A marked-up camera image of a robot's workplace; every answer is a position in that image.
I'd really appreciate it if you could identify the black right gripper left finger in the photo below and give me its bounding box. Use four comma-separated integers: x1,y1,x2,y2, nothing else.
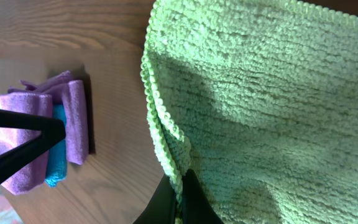
134,175,177,224

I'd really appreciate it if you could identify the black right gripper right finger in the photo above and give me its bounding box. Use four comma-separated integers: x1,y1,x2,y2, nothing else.
181,169,223,224

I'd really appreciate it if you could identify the folded blue cloth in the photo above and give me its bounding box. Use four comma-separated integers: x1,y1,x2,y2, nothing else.
45,105,67,188

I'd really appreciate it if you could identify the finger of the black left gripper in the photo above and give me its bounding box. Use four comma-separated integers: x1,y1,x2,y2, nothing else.
0,110,66,185

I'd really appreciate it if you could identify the light green cloth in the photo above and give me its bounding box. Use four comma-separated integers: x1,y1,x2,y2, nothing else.
141,0,358,223

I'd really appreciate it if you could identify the folded purple cloth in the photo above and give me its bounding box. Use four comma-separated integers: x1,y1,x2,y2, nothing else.
0,71,89,195

